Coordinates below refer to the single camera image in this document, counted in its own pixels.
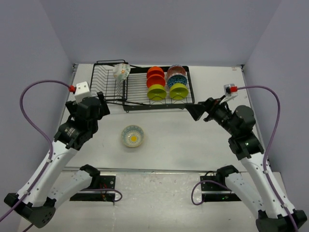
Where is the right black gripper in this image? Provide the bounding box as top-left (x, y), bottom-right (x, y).
top-left (185, 95), bottom-right (238, 135)

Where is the lime green bowl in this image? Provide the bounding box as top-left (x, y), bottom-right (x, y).
top-left (169, 83), bottom-right (189, 100)
top-left (147, 84), bottom-right (167, 101)

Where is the white floral pattern bowl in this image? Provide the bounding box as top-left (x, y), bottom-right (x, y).
top-left (113, 63), bottom-right (131, 82)

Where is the yellow sun pattern bowl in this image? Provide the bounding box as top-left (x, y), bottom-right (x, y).
top-left (121, 125), bottom-right (145, 148)

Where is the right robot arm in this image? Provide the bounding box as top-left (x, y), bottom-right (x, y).
top-left (185, 98), bottom-right (307, 232)

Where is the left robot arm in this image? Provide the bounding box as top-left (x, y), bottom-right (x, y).
top-left (4, 92), bottom-right (110, 228)

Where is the blue patterned bowl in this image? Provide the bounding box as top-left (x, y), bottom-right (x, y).
top-left (168, 74), bottom-right (187, 88)

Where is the brown red patterned bowl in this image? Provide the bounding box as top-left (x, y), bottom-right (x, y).
top-left (167, 65), bottom-right (186, 79)

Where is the orange bowl front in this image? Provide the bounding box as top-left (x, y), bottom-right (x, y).
top-left (146, 74), bottom-right (166, 88)

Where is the orange bowl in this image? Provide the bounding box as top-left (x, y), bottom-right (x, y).
top-left (146, 74), bottom-right (166, 88)
top-left (146, 66), bottom-right (165, 79)

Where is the orange bowl rear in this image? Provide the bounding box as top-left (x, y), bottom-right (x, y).
top-left (146, 66), bottom-right (165, 79)

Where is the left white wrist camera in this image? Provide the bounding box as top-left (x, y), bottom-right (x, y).
top-left (74, 81), bottom-right (92, 103)

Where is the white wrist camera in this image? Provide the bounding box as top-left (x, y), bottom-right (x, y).
top-left (74, 81), bottom-right (92, 103)
top-left (220, 84), bottom-right (238, 104)

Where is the black wire dish rack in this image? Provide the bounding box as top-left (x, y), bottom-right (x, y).
top-left (90, 60), bottom-right (195, 113)

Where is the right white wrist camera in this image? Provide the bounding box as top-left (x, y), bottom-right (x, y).
top-left (220, 84), bottom-right (238, 104)

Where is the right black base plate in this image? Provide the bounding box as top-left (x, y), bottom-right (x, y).
top-left (200, 182), bottom-right (240, 203)

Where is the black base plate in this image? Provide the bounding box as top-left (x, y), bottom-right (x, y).
top-left (70, 175), bottom-right (116, 203)
top-left (200, 182), bottom-right (240, 203)

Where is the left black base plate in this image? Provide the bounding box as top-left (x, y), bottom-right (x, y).
top-left (70, 175), bottom-right (116, 203)

